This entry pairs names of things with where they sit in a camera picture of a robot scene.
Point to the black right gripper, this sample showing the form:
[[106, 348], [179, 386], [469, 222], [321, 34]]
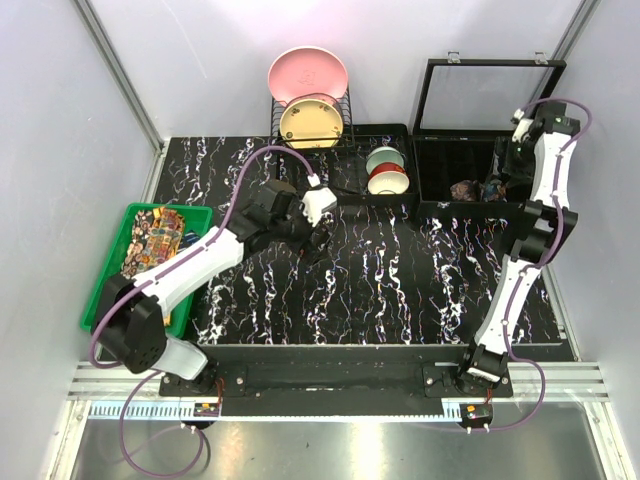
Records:
[[518, 175]]

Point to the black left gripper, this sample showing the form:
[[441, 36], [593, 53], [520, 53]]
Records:
[[317, 251]]

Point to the navy floral tie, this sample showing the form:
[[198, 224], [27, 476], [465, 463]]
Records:
[[493, 191]]

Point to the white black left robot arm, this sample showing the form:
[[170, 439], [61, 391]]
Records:
[[130, 311]]

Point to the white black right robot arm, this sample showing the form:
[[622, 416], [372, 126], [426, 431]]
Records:
[[545, 223]]

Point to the colourful ties in bin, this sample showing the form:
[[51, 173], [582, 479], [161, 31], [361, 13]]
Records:
[[156, 237]]

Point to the rolled dark patterned tie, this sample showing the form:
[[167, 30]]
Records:
[[466, 191]]

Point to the black tie storage box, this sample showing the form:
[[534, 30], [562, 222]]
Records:
[[443, 161]]

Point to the green plastic tie bin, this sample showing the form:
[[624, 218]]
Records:
[[198, 219]]

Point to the black glass box lid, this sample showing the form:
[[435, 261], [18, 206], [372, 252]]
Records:
[[474, 97]]

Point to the navy striped tie in bin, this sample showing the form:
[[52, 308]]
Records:
[[188, 239]]

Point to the yellow plate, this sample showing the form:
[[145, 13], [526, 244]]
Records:
[[312, 122]]

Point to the red white bowl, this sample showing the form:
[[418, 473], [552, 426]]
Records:
[[388, 178]]

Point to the light green bowl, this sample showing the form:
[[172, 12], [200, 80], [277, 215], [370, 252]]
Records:
[[383, 154]]

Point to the pink plate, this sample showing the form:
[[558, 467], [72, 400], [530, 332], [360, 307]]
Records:
[[307, 70]]

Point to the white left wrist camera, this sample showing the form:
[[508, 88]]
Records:
[[317, 201]]

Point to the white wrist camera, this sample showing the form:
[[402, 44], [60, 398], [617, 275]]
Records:
[[317, 201], [522, 126]]

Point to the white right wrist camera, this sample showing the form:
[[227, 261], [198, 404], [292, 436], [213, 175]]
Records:
[[522, 126]]

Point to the black wire dish rack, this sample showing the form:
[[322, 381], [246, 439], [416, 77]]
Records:
[[342, 162]]

